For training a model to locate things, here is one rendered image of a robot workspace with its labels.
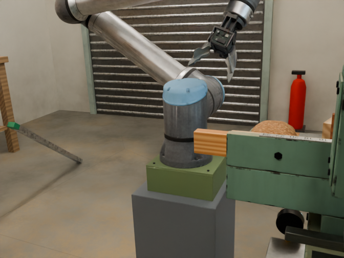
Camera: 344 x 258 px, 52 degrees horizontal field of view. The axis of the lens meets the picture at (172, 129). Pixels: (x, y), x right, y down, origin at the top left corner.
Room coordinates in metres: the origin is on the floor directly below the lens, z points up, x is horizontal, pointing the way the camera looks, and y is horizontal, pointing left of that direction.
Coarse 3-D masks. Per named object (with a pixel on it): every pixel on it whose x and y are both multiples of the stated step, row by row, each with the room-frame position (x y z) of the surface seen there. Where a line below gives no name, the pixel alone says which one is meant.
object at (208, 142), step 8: (200, 128) 0.60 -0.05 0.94; (200, 136) 0.58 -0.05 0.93; (208, 136) 0.57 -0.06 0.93; (216, 136) 0.56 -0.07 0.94; (224, 136) 0.56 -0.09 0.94; (200, 144) 0.58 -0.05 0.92; (208, 144) 0.57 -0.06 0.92; (216, 144) 0.56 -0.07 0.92; (224, 144) 0.56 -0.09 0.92; (200, 152) 0.58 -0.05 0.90; (208, 152) 0.57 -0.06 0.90; (216, 152) 0.56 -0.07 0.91; (224, 152) 0.56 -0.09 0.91
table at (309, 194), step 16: (240, 176) 0.51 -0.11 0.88; (256, 176) 0.50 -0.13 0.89; (272, 176) 0.49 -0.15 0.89; (288, 176) 0.48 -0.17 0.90; (304, 176) 0.48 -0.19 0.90; (240, 192) 0.51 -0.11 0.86; (256, 192) 0.50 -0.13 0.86; (272, 192) 0.49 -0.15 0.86; (288, 192) 0.48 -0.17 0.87; (304, 192) 0.47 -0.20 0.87; (320, 192) 0.46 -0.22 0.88; (288, 208) 0.48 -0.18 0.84; (304, 208) 0.47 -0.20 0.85; (320, 208) 0.46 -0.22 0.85; (336, 208) 0.46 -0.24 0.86
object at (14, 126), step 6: (12, 126) 2.09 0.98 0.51; (18, 126) 2.13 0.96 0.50; (18, 132) 2.19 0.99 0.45; (24, 132) 2.17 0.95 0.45; (30, 132) 2.22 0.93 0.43; (36, 138) 2.26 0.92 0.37; (42, 138) 2.31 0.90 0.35; (42, 144) 2.37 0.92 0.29; (48, 144) 2.36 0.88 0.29; (54, 144) 2.42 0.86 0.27; (54, 150) 2.47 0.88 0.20; (60, 150) 2.47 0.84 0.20; (66, 150) 2.53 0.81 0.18; (66, 156) 2.57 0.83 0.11; (72, 156) 2.59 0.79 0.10; (78, 162) 2.70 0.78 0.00
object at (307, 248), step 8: (312, 216) 0.52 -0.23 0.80; (320, 216) 0.52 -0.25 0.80; (312, 224) 0.50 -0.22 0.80; (320, 224) 0.50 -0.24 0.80; (312, 248) 0.44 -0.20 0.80; (320, 248) 0.44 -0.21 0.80; (304, 256) 0.43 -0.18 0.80; (312, 256) 0.42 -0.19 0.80; (320, 256) 0.42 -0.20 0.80; (328, 256) 0.42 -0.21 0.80; (336, 256) 0.42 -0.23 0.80
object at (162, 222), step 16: (144, 192) 1.10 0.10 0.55; (160, 192) 1.10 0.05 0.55; (224, 192) 1.09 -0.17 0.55; (144, 208) 1.07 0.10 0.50; (160, 208) 1.05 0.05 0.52; (176, 208) 1.03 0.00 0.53; (192, 208) 1.01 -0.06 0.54; (208, 208) 0.99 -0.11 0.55; (224, 208) 1.09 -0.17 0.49; (144, 224) 1.08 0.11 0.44; (160, 224) 1.05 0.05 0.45; (176, 224) 1.03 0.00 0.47; (192, 224) 1.01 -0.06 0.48; (208, 224) 0.99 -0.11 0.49; (224, 224) 1.09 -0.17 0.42; (144, 240) 1.08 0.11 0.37; (160, 240) 1.05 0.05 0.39; (176, 240) 1.03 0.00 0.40; (192, 240) 1.01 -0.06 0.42; (208, 240) 0.99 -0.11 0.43; (224, 240) 1.09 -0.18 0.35; (144, 256) 1.08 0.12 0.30; (160, 256) 1.05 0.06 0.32; (176, 256) 1.03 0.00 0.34; (192, 256) 1.01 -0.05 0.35; (208, 256) 0.99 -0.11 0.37; (224, 256) 1.10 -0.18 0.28
